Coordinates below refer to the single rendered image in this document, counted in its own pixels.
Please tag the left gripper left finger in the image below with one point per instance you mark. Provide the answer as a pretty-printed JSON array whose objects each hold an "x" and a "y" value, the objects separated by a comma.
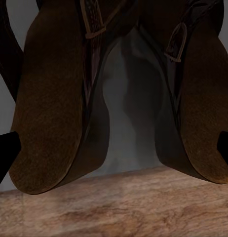
[{"x": 10, "y": 147}]

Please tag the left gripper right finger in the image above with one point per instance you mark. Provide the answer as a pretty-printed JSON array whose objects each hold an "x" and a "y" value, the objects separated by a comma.
[{"x": 222, "y": 145}]

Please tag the sandal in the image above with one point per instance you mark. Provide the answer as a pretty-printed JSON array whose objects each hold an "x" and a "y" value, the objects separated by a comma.
[
  {"x": 180, "y": 39},
  {"x": 60, "y": 115}
]

